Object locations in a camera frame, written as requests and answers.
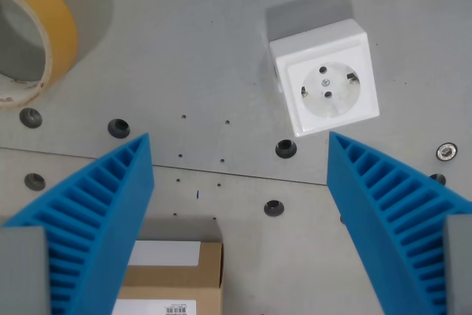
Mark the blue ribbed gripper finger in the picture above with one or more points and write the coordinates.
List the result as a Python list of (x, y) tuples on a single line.
[(110, 197), (361, 189)]

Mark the dark grey round hole plug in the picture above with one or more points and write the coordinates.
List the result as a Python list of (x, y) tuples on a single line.
[(35, 181), (31, 117), (285, 148), (118, 128), (274, 208), (438, 177)]

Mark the silver round screw head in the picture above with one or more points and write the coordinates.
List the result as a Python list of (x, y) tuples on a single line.
[(446, 151)]

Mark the brown cardboard box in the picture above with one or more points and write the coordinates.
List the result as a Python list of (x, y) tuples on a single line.
[(206, 274)]

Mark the yellow adhesive tape roll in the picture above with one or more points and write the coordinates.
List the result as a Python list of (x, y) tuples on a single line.
[(62, 27)]

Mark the white wall power socket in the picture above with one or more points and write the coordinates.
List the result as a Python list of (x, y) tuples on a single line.
[(324, 53)]

